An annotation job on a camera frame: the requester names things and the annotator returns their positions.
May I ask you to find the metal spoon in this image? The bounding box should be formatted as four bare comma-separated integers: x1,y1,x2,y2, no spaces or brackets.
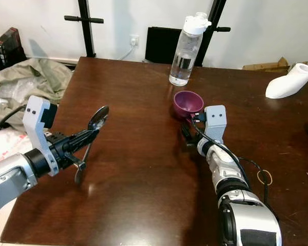
74,106,109,185

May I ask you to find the light grey right wrist camera mount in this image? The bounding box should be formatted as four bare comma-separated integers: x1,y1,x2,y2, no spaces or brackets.
204,105,227,142

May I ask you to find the light grey left wrist camera mount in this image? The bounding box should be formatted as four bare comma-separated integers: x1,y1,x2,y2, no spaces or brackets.
22,96,58,176

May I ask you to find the clear water bottle white cap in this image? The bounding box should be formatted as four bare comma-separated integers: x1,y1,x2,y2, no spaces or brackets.
168,12,212,87

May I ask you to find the clear bubble wrap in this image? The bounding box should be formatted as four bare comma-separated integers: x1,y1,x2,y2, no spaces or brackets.
0,79,44,111

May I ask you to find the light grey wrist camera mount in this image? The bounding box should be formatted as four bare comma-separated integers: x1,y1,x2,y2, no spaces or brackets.
22,96,58,176
204,105,227,142

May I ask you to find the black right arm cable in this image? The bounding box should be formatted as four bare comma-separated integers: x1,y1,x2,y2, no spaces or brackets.
195,123,272,203

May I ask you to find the brown cardboard box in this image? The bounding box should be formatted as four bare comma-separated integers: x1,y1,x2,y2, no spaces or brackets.
243,57,293,72

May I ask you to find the black flat panel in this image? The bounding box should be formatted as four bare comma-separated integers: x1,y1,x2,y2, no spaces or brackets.
145,27,183,65

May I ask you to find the purple cup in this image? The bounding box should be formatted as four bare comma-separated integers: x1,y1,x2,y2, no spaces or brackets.
173,91,205,121

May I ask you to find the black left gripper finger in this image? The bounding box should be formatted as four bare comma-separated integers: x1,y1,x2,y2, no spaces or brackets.
64,152,87,171
70,128,101,151

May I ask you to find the olive green cloth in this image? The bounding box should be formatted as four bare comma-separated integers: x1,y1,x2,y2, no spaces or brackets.
0,57,72,116

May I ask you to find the yellow rubber band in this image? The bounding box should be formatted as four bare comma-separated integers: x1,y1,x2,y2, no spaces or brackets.
257,169,274,186

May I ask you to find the black stand pole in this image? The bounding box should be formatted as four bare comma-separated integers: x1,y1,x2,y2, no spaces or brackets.
64,0,104,58
195,0,232,67

